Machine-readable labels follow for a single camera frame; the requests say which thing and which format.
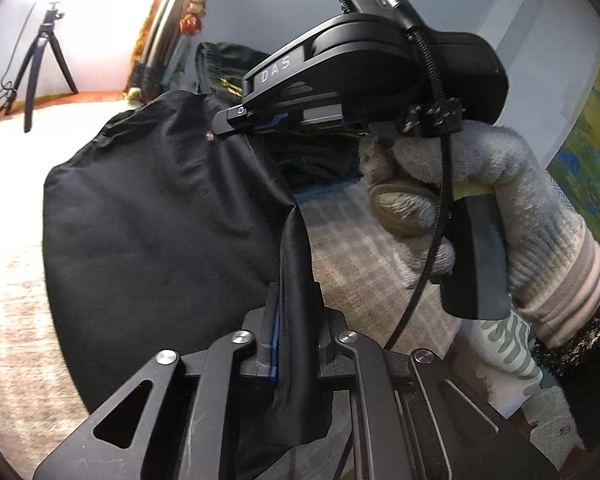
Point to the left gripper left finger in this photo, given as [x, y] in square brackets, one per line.
[264, 323]

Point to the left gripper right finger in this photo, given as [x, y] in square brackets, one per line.
[332, 362]

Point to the black pants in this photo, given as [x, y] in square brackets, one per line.
[156, 237]

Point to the grey gloved right hand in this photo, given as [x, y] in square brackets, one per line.
[553, 260]

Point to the black yellow folded garment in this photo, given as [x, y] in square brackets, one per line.
[220, 67]

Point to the green leaf pattern pillow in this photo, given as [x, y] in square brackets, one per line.
[497, 354]

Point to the orange decorative hanging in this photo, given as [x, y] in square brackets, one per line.
[192, 13]

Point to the folded silver tripod stand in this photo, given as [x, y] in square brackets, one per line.
[157, 28]

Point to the beige plaid bed blanket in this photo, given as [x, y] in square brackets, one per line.
[39, 406]

